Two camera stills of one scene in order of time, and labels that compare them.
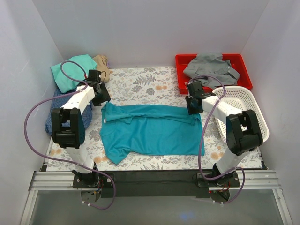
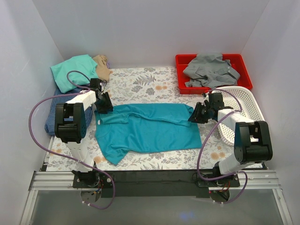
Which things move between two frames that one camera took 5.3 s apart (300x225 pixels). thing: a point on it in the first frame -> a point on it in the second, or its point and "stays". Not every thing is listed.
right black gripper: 193,106 -> 198,114
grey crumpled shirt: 213,64 stays
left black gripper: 102,96 -> 104,106
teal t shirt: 149,129 stays
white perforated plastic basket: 243,98 stays
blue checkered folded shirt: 58,101 stays
